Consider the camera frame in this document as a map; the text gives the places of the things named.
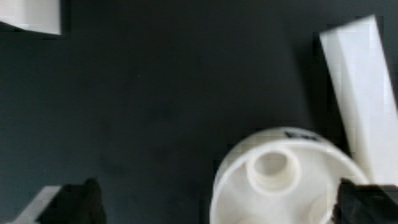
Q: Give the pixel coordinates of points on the white round stool seat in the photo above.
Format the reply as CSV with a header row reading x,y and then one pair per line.
x,y
278,179

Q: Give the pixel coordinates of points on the white right fence wall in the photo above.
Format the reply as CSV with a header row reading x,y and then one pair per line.
x,y
362,82

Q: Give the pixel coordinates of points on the white stool leg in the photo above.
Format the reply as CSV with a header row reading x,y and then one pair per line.
x,y
33,15

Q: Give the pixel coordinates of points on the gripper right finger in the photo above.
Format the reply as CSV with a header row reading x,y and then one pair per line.
x,y
367,204

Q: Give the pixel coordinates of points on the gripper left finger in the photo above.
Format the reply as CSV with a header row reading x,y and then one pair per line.
x,y
67,204

